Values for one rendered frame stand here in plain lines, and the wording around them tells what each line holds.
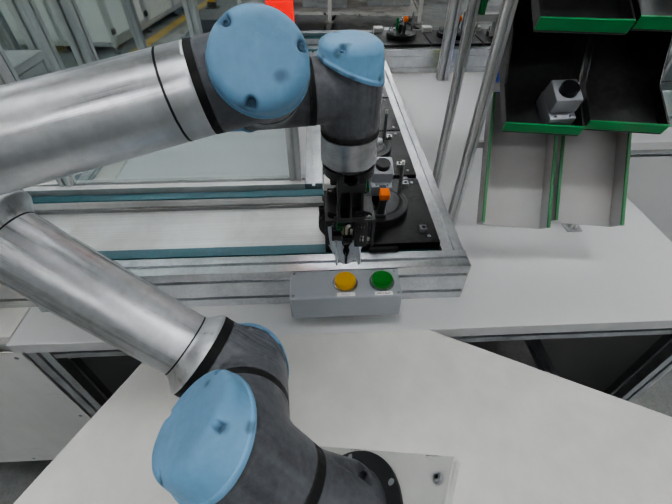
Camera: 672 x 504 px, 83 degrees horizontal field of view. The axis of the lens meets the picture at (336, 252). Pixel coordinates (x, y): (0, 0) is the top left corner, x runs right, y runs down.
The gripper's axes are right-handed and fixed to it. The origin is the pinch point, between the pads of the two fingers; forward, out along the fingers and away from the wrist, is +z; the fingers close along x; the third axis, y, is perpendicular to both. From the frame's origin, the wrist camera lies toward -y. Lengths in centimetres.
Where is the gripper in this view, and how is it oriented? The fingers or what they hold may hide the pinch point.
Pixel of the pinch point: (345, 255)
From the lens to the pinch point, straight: 67.7
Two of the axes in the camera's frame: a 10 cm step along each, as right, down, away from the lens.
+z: 0.0, 7.2, 7.0
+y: 0.5, 7.0, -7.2
